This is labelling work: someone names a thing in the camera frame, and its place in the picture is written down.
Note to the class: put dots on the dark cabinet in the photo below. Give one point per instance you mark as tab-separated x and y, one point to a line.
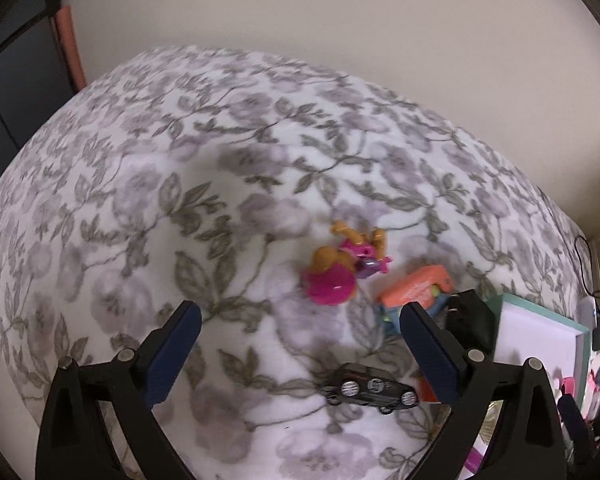
15	60

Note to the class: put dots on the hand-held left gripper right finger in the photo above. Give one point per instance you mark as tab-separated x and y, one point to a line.
430	355

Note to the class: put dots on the orange small box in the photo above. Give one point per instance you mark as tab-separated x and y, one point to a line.
412	285

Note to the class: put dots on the salmon board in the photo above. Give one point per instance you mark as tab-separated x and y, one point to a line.
70	45

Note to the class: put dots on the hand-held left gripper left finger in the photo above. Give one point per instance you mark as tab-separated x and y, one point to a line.
172	355

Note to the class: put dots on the pink dog figurine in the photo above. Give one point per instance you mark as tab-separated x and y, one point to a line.
332	280

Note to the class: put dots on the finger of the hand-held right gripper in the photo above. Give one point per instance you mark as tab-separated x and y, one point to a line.
577	427

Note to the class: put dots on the teal cardboard box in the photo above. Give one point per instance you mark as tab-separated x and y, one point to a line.
530	330

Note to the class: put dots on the black charger cube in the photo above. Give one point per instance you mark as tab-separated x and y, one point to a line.
472	320

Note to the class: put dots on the black toy car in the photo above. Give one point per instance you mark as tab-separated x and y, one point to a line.
370	390

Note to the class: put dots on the floral blanket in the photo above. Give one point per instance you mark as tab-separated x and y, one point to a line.
180	185

